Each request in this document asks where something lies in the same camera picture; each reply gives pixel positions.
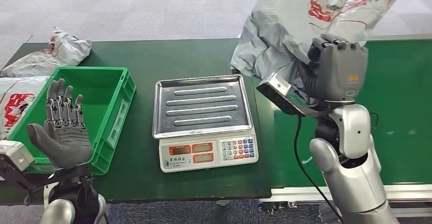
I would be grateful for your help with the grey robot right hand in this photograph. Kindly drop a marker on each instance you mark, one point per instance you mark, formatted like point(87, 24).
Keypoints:
point(337, 70)

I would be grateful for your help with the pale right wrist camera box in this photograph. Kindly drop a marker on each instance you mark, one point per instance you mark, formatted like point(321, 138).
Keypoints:
point(280, 87)

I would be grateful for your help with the small grey mailer package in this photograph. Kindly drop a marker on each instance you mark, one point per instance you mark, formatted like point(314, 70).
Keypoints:
point(64, 52)

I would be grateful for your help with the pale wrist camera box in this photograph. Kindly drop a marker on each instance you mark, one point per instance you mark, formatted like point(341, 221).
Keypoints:
point(280, 87)
point(15, 155)

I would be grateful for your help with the white electronic scale steel tray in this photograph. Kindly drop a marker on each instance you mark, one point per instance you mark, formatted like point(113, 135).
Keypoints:
point(202, 107)

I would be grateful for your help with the white mailer package red print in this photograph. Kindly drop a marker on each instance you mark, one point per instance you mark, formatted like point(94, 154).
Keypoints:
point(17, 91)

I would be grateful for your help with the green plastic basket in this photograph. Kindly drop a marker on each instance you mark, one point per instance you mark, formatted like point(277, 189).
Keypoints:
point(101, 107)

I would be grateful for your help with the green belt conveyor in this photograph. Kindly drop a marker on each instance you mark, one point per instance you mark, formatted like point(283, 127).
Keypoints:
point(398, 114)

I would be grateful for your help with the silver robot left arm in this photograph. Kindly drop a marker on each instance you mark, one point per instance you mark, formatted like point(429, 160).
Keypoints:
point(59, 212)

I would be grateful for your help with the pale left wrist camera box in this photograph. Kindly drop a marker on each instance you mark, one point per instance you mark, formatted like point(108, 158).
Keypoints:
point(15, 155)

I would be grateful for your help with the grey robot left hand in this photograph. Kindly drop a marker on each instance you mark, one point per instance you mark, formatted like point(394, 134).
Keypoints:
point(67, 141)

